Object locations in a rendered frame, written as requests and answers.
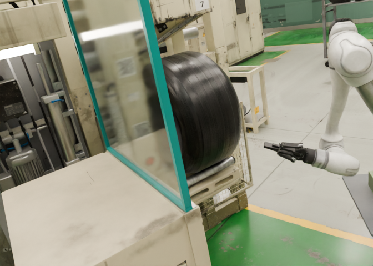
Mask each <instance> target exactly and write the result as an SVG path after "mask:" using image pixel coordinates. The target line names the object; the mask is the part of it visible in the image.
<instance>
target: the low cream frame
mask: <svg viewBox="0 0 373 266"><path fill-rule="evenodd" d="M229 70H230V71H232V72H229V74H230V81H231V82H232V83H245V82H247V83H248V90H249V99H250V110H251V114H248V113H249V112H250V110H249V111H248V112H247V113H246V106H244V105H243V108H244V117H245V125H246V127H250V128H253V131H254V133H255V134H257V133H258V132H259V130H258V126H259V125H261V124H262V123H263V122H264V124H266V125H268V124H269V115H268V104H267V97H266V87H265V76H264V66H231V67H229ZM241 70H251V71H241ZM257 72H259V77H260V87H261V97H262V103H263V114H264V115H262V114H257V113H259V106H257V107H256V106H255V96H254V87H253V75H254V74H255V73H257Z"/></svg>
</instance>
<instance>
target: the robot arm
mask: <svg viewBox="0 0 373 266"><path fill-rule="evenodd" d="M327 51H328V60H329V71H330V76H331V83H332V102H331V107H330V111H329V116H328V119H327V124H326V131H325V133H324V134H323V135H322V136H321V139H320V141H319V148H320V149H311V148H305V147H303V143H287V142H282V143H281V144H280V143H279V144H275V143H268V142H264V148H266V149H270V150H273V151H276V152H277V155H278V156H280V157H283V158H285V159H287V160H290V161H291V162H292V163H295V161H296V160H298V161H303V162H304V163H306V164H311V166H312V167H316V168H320V169H324V170H326V171H328V172H330V173H333V174H337V175H343V176H355V175H356V174H357V173H358V171H359V168H360V162H359V161H358V160H357V159H356V158H354V157H353V156H350V155H348V154H347V153H346V152H345V151H344V148H345V147H344V141H343V137H342V135H341V134H339V121H340V118H341V116H342V113H343V111H344V109H345V106H346V102H347V98H348V95H349V89H350V86H352V87H355V89H356V90H357V92H358V94H359V95H360V97H361V98H362V100H363V101H364V102H365V104H366V105H367V107H368V109H369V110H370V112H371V113H372V115H373V46H372V44H371V43H370V42H369V41H368V40H367V39H366V38H365V37H363V36H362V35H360V34H358V31H357V28H356V26H355V24H354V23H352V22H351V21H349V22H339V23H336V24H335V25H334V26H333V27H332V29H331V32H330V35H329V43H328V49H327Z"/></svg>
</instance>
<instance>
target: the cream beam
mask: <svg viewBox="0 0 373 266"><path fill-rule="evenodd" d="M208 1H209V8H208V9H203V10H200V11H196V5H195V0H149V4H150V9H151V12H152V17H153V22H154V25H155V24H160V23H165V22H169V21H174V20H177V19H182V18H187V17H192V16H196V15H200V14H204V13H209V12H212V11H213V10H212V6H211V0H208Z"/></svg>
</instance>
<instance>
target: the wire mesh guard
mask: <svg viewBox="0 0 373 266"><path fill-rule="evenodd" d="M239 103H240V104H241V117H242V124H243V125H242V126H243V132H244V133H243V134H244V141H245V144H244V145H245V149H246V155H245V156H246V157H247V163H248V165H247V166H248V170H249V178H250V182H251V185H250V186H249V185H248V184H246V185H247V186H246V187H245V186H244V188H242V189H240V190H239V188H238V189H237V190H239V191H237V192H236V191H235V193H233V194H231V195H230V194H229V196H228V197H226V196H227V195H226V196H225V197H226V198H224V197H223V199H222V200H221V199H219V200H220V201H219V202H217V203H215V204H213V205H212V206H210V207H209V208H207V209H205V210H203V211H201V215H203V214H204V213H206V212H208V211H210V210H212V209H213V208H215V207H217V206H219V205H220V204H222V203H224V202H226V201H227V200H229V199H231V198H232V197H234V196H236V195H238V194H239V193H241V192H243V191H245V190H247V189H248V188H250V187H252V186H253V178H252V172H251V164H250V155H249V147H248V139H247V133H246V125H245V117H244V108H243V101H240V102H239ZM239 147H241V146H239ZM239 147H238V148H239ZM236 149H237V148H236ZM242 150H243V146H242ZM238 152H240V150H239V151H238ZM236 153H237V152H236ZM239 155H241V154H239ZM230 156H231V155H230ZM233 156H234V154H233ZM237 156H238V155H237V154H236V157H237ZM243 157H244V155H243ZM237 160H238V158H237ZM240 160H241V158H240ZM242 165H243V164H242ZM242 165H241V168H242ZM244 165H245V163H244ZM240 170H241V169H240ZM222 195H223V192H222ZM219 197H220V196H219Z"/></svg>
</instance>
